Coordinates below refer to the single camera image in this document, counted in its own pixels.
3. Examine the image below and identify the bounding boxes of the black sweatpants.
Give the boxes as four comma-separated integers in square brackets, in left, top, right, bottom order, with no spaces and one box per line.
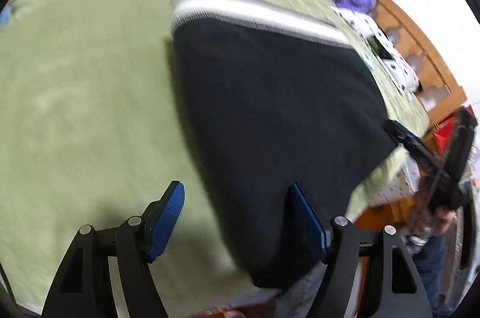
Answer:
[172,0,395,289]

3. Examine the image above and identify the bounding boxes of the person right hand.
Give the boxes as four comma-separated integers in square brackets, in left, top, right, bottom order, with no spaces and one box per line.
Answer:
[408,207,456,247]

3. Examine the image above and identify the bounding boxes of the green fleece blanket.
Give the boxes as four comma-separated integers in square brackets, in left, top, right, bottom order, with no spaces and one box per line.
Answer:
[0,0,431,315]

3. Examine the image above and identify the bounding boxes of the white floral pillow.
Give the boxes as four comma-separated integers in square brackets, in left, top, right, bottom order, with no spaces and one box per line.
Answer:
[334,7,420,93]

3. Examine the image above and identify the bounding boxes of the light blue fleece robe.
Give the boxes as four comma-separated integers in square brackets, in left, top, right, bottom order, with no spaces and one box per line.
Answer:
[0,4,11,28]

